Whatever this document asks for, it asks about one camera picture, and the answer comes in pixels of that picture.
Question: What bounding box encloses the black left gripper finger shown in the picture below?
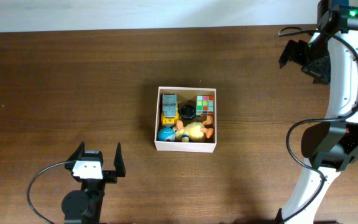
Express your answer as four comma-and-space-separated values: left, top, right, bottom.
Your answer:
114, 143, 126, 177
65, 142, 85, 170

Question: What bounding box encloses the blue ball toy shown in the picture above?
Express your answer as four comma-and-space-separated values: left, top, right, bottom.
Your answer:
157, 128, 176, 142

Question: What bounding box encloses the yellow grey toy truck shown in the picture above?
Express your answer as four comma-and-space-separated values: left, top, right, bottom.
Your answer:
161, 94, 179, 128

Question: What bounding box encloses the pink cardboard box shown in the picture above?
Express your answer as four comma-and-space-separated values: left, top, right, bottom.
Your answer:
154, 86, 218, 153

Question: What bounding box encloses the yellow plush duck toy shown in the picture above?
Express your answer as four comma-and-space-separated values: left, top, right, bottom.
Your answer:
173, 115, 214, 142

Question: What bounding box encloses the black round cap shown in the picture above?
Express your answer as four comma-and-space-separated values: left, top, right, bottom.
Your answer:
180, 105, 196, 119

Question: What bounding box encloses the colourful puzzle cube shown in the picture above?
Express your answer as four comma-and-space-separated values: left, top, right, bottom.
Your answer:
196, 95, 214, 118

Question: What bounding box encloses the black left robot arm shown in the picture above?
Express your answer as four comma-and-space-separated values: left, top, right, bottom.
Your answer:
61, 142, 126, 224

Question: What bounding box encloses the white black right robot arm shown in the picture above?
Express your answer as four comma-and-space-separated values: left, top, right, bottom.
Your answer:
275, 0, 358, 223

